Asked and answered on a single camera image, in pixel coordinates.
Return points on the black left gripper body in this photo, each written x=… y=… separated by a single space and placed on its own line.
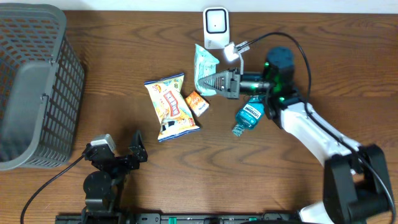
x=125 y=162

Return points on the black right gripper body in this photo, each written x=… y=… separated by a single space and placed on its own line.
x=247 y=86

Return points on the mint green wipes packet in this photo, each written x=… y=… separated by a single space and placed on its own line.
x=204 y=65

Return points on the small orange snack packet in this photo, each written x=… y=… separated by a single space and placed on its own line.
x=196 y=103

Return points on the teal mouthwash bottle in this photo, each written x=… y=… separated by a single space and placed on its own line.
x=249 y=115

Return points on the yellow snack chip bag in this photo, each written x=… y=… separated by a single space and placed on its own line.
x=174 y=115

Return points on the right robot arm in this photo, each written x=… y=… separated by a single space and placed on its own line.
x=356 y=183

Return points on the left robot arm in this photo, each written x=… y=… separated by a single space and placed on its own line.
x=104 y=187

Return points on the white barcode scanner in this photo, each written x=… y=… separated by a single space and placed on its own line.
x=215 y=27

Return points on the grey plastic mesh basket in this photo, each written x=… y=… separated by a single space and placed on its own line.
x=42 y=83

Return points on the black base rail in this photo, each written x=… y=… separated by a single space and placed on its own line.
x=155 y=218

